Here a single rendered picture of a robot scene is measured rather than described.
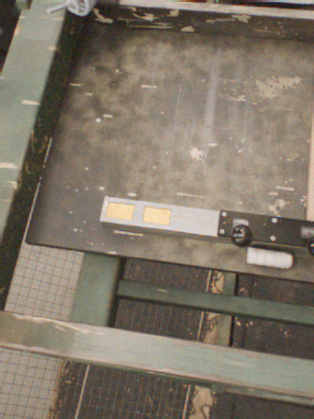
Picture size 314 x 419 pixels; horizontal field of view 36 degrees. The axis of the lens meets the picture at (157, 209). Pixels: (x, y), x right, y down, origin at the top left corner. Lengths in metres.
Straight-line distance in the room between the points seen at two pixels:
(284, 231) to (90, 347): 0.40
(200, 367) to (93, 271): 0.29
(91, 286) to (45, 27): 0.54
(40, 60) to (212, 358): 0.66
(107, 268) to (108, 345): 0.18
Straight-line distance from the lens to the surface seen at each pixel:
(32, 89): 1.01
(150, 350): 0.84
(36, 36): 1.09
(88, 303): 0.95
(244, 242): 0.77
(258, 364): 0.84
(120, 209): 0.92
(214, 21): 1.14
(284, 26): 1.14
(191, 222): 0.90
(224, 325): 1.98
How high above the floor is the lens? 1.99
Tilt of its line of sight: 26 degrees down
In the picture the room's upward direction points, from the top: 70 degrees counter-clockwise
